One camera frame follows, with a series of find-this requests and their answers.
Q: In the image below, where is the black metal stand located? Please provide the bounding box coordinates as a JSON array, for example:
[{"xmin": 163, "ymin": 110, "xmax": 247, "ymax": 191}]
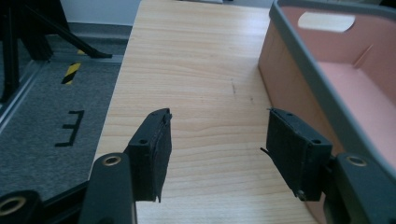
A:
[{"xmin": 0, "ymin": 0, "xmax": 113, "ymax": 105}]

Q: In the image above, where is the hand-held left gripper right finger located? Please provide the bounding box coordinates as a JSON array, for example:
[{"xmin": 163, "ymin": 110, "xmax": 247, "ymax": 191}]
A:
[{"xmin": 261, "ymin": 107, "xmax": 396, "ymax": 224}]

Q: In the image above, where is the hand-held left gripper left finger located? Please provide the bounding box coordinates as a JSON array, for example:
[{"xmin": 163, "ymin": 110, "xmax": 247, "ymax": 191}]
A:
[{"xmin": 78, "ymin": 107, "xmax": 173, "ymax": 224}]

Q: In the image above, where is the black floor tape mark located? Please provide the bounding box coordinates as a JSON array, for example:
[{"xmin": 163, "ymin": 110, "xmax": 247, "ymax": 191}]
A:
[{"xmin": 54, "ymin": 109, "xmax": 86, "ymax": 147}]

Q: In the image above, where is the pink plastic bin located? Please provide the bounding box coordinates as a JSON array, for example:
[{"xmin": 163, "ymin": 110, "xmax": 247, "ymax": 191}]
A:
[{"xmin": 257, "ymin": 0, "xmax": 396, "ymax": 224}]

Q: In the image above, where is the yellow black striped floor tape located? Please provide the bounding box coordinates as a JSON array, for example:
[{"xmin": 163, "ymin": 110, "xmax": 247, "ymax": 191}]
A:
[{"xmin": 61, "ymin": 62, "xmax": 82, "ymax": 86}]

